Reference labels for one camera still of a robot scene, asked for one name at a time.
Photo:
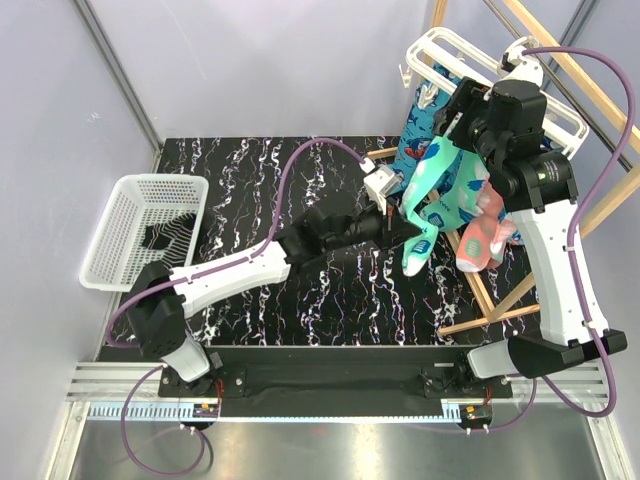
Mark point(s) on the aluminium rail with cable duct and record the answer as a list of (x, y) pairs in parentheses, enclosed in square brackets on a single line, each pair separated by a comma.
[(137, 392)]

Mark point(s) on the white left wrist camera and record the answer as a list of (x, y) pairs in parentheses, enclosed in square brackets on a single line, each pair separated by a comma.
[(380, 181)]

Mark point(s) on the black striped sock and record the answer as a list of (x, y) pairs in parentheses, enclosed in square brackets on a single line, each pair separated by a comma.
[(155, 238), (180, 229)]

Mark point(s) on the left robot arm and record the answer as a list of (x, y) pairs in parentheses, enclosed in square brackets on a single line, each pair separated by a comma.
[(162, 300)]

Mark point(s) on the pink sock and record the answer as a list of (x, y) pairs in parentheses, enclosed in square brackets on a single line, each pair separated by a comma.
[(479, 248), (507, 234)]

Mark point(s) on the mint green sock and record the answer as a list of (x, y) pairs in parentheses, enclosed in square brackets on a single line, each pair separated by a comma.
[(440, 155), (458, 193)]

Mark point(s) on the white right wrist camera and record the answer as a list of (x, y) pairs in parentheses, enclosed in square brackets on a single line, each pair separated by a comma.
[(516, 66)]

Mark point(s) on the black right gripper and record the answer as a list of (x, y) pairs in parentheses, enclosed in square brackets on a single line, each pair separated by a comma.
[(469, 98)]

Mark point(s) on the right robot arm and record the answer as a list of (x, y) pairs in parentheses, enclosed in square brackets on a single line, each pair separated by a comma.
[(503, 125)]

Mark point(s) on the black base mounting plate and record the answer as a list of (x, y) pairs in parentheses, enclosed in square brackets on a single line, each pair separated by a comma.
[(333, 383)]

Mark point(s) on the blue shark sock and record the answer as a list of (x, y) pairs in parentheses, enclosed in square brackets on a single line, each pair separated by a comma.
[(417, 134), (446, 73)]

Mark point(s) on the white clip sock hanger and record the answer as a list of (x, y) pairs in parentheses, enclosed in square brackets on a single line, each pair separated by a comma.
[(561, 124)]

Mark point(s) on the white plastic basket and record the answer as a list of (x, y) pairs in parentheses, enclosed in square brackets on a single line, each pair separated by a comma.
[(137, 207)]

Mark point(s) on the wooden drying rack frame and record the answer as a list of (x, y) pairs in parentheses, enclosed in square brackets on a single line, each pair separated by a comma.
[(506, 309)]

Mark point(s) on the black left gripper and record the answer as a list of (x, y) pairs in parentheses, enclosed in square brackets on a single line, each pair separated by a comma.
[(395, 229)]

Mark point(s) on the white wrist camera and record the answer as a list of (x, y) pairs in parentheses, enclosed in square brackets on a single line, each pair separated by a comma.
[(516, 66), (380, 181)]

